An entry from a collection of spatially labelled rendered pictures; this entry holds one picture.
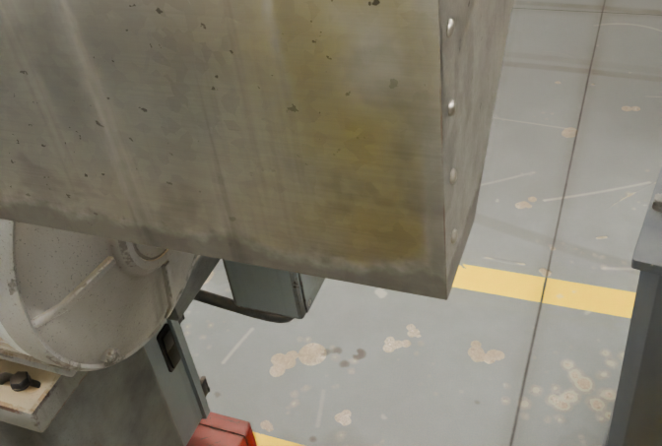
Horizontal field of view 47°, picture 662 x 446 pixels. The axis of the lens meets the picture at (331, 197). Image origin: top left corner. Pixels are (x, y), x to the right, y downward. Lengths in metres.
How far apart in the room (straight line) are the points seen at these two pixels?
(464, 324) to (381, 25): 1.93
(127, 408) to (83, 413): 0.08
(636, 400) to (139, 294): 1.18
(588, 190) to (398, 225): 2.33
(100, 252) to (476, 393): 1.53
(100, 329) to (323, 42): 0.39
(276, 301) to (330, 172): 0.66
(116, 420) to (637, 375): 1.00
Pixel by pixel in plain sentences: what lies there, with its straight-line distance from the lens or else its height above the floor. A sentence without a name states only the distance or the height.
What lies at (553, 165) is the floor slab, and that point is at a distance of 2.71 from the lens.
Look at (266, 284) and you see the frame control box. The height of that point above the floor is 0.98.
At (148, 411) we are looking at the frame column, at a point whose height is 0.85.
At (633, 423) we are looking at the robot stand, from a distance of 1.69.
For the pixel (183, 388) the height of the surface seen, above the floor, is 0.76.
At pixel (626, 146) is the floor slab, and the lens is 2.83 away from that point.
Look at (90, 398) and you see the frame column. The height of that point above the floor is 0.96.
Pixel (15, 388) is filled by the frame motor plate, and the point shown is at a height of 1.12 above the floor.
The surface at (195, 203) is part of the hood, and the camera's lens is 0.33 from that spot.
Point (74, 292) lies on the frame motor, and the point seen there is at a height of 1.25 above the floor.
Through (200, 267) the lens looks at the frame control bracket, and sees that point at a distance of 0.89.
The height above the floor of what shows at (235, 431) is 0.62.
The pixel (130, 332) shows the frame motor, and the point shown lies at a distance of 0.64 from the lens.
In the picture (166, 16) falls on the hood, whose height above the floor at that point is 1.51.
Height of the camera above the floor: 1.61
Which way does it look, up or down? 38 degrees down
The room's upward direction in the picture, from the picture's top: 8 degrees counter-clockwise
